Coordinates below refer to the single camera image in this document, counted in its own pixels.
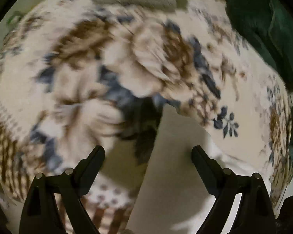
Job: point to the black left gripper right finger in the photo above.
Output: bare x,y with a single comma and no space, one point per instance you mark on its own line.
221,181

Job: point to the white pants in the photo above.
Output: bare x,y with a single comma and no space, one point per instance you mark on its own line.
173,197

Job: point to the floral checkered bed blanket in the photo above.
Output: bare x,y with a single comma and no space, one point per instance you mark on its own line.
75,74

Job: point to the dark green garment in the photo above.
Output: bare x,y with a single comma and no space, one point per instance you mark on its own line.
268,27

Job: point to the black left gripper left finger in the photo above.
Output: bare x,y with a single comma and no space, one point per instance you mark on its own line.
73,183

